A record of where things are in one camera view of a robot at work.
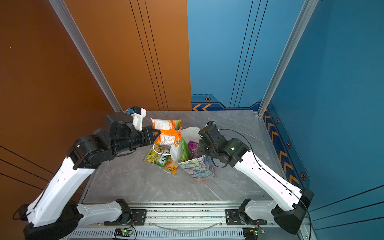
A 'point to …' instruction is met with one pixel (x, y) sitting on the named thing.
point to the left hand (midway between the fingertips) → (162, 131)
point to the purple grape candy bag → (193, 147)
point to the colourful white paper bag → (202, 168)
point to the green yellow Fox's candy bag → (159, 154)
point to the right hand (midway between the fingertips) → (198, 146)
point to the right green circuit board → (252, 233)
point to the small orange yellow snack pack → (171, 166)
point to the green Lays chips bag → (185, 152)
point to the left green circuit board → (121, 232)
